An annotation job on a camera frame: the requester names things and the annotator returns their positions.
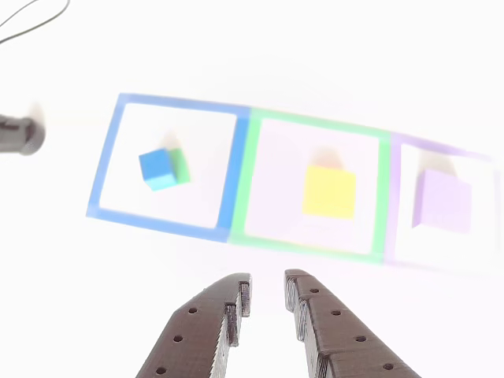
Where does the orange block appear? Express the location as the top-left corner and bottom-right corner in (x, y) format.
(302, 164), (358, 220)

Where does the green cube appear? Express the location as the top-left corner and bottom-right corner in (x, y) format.
(169, 147), (192, 184)

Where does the small blue cube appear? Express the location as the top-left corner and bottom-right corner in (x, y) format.
(138, 147), (177, 193)

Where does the purple flat block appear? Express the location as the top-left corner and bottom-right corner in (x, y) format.
(411, 169), (473, 234)

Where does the purple square frame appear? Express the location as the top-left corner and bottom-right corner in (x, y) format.
(384, 132), (504, 276)

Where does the blue square frame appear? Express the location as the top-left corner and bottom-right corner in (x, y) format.
(85, 92), (252, 243)

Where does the green square frame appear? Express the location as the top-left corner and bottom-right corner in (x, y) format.
(228, 106), (392, 265)

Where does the black camera tripod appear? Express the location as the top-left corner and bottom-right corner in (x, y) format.
(0, 113), (46, 157)

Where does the long black camera cable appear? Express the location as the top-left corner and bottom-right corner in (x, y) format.
(0, 0), (72, 44)

